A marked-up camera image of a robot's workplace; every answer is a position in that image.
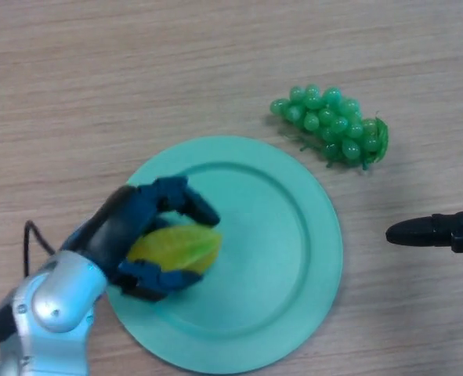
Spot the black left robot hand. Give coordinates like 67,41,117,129
60,175,221,302

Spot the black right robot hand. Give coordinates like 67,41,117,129
385,62,463,255

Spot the yellow starfruit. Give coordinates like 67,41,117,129
125,224,223,275

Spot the green round plate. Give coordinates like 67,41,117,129
106,135,344,375

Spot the green grape bunch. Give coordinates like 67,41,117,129
269,84,390,172

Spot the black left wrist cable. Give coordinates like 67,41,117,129
22,220,56,277

